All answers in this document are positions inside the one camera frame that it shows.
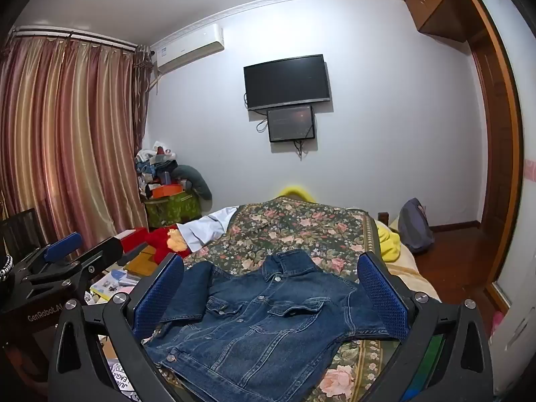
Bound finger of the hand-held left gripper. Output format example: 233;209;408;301
27;236;125;299
17;231;83;279

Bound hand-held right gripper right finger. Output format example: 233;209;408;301
357;251;495;402

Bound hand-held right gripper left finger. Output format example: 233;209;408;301
47;253;186;402

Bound blue denim jacket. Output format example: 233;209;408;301
142;249;403;402

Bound pile of mixed clothes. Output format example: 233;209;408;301
134;140;180;197

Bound scattered printed papers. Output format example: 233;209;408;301
89;269;141;303

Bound red box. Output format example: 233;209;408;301
112;226;150;257

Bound dark framed panel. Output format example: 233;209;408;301
0;208;42;261

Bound yellow fleece blanket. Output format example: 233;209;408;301
375;219;405;263

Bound red plush toy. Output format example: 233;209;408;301
144;225;188;265

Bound grey bag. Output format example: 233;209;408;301
397;197;435;254

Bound pale blue shirt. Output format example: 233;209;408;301
178;206;239;252

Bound orange box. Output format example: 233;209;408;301
151;184;183;199

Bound striped red gold curtain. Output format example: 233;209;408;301
0;33;150;260

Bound dark floral blanket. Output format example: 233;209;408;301
144;202;423;402

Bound pink object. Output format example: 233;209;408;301
489;310;504;341

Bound yellow cloth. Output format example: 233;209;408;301
278;184;317;202

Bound curtain rod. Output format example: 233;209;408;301
12;25;141;49

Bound white air conditioner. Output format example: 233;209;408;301
150;23;225;74

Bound wooden overhead cabinet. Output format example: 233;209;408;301
404;0;476;43

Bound wooden door frame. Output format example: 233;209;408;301
458;0;525;302

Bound small black wall monitor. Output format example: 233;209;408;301
267;105;316;143

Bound black wall television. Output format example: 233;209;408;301
243;54;331;110

